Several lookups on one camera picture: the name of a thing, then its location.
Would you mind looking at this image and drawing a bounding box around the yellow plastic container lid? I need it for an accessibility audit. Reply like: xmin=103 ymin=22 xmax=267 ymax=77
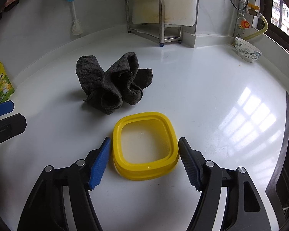
xmin=113 ymin=112 xmax=179 ymax=180

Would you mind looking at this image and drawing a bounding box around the black kitchen sink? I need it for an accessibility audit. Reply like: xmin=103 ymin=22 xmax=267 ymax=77
xmin=265 ymin=94 xmax=289 ymax=230

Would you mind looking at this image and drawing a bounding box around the yellow green seasoning pouch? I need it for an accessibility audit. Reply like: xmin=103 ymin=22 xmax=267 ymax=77
xmin=0 ymin=61 xmax=15 ymax=103

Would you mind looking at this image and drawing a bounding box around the dark grey cloth rag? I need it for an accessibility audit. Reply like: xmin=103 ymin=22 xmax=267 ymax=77
xmin=76 ymin=52 xmax=153 ymax=115

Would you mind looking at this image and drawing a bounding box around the white bottle brush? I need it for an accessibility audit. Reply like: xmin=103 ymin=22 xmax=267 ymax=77
xmin=67 ymin=0 xmax=84 ymax=35

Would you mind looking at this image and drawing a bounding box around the white patterned ceramic bowl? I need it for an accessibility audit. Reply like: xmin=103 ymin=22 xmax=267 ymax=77
xmin=234 ymin=37 xmax=262 ymax=63

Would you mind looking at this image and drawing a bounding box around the steel cutting board rack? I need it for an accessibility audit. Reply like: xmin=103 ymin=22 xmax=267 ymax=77
xmin=125 ymin=0 xmax=183 ymax=47

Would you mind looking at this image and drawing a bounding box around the white cutting board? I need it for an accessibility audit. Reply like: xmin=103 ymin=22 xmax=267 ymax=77
xmin=132 ymin=0 xmax=199 ymax=28

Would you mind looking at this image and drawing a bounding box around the gas valve with hose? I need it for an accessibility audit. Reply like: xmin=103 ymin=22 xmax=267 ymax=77
xmin=234 ymin=3 xmax=269 ymax=41

